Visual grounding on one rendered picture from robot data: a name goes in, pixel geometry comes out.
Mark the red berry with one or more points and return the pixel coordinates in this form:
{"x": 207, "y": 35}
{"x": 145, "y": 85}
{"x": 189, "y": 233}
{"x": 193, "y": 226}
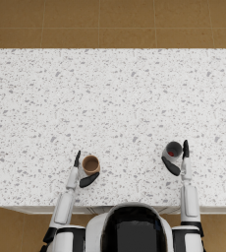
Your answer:
{"x": 171, "y": 153}

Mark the grey cup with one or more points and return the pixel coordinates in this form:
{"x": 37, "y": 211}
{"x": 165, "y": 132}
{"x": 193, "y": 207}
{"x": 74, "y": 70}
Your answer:
{"x": 173, "y": 151}

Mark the brown cup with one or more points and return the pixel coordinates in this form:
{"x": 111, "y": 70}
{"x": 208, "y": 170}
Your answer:
{"x": 91, "y": 164}

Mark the robot body with dark dome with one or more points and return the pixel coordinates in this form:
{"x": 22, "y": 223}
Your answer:
{"x": 130, "y": 228}

